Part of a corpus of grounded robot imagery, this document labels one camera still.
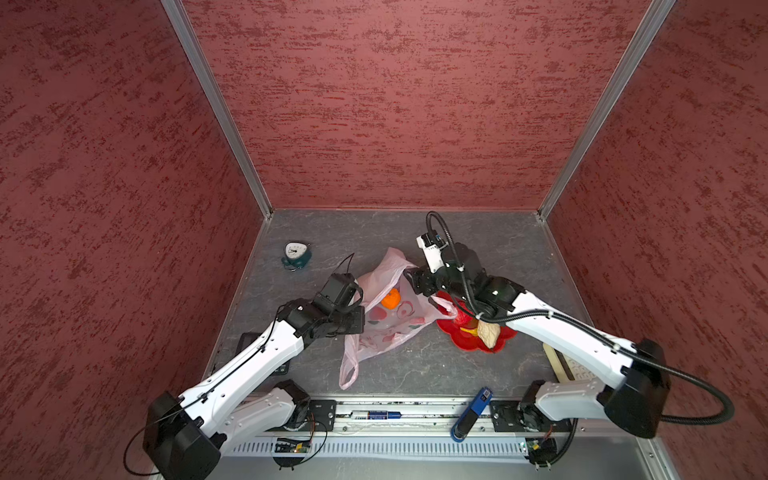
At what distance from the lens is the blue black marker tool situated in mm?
719

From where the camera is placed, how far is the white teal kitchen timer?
1028mm

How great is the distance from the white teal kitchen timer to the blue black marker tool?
691mm
